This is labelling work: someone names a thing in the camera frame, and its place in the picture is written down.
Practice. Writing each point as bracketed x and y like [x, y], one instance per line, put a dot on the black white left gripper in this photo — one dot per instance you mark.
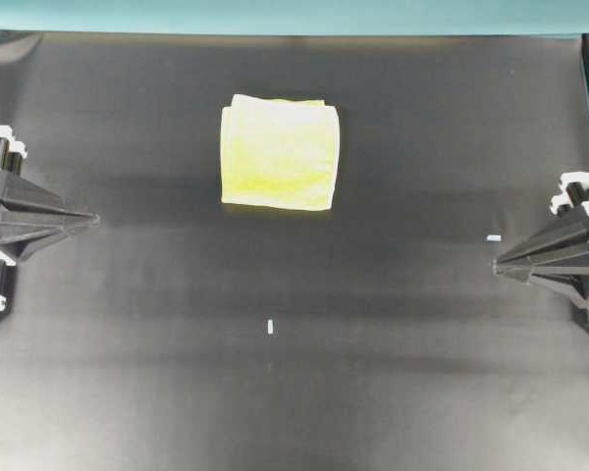
[36, 217]

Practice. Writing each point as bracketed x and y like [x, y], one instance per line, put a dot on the yellow folded cloth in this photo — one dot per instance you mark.
[279, 153]

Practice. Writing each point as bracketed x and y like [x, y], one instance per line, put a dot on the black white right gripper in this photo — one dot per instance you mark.
[557, 258]

